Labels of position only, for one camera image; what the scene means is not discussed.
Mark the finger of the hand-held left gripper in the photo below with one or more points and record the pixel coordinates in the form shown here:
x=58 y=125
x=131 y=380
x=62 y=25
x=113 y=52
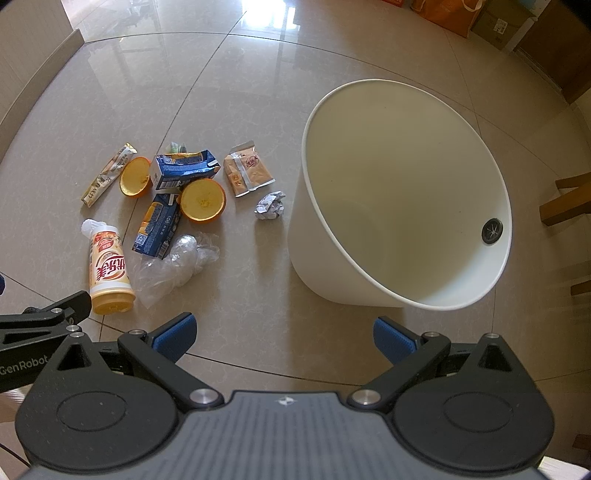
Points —
x=69 y=307

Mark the wooden cabinet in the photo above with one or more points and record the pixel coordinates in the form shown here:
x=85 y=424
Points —
x=563 y=50

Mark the clear plastic bag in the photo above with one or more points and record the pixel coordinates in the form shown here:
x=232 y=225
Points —
x=180 y=263

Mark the orange bag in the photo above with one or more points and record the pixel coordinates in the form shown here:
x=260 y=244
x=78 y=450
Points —
x=450 y=16

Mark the cardboard box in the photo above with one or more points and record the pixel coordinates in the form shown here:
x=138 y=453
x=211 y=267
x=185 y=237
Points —
x=503 y=25

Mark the blue carton with orange print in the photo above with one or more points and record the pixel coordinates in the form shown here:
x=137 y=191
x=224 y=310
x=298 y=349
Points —
x=157 y=228

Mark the wooden chair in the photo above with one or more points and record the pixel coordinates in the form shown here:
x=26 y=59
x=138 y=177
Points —
x=565 y=203

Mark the green white wrapper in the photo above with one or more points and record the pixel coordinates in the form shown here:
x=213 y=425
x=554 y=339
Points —
x=177 y=147

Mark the white plastic trash bin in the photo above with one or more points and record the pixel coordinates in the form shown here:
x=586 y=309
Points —
x=392 y=184

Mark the orange half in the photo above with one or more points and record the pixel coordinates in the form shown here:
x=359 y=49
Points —
x=203 y=201
x=135 y=177

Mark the orange biscuit packet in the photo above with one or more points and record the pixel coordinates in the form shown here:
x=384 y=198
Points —
x=249 y=175

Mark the beige stick drink packet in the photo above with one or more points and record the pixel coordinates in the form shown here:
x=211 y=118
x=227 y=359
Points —
x=107 y=177

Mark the foil ball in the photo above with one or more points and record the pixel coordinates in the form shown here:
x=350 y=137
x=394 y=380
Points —
x=270 y=206

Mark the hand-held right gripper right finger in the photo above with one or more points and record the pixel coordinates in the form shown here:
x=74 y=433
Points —
x=392 y=340

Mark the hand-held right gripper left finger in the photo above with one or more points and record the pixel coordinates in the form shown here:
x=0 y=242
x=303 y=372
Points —
x=178 y=333

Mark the beige milk tea bottle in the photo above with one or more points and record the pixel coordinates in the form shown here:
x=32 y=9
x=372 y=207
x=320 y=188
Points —
x=108 y=272

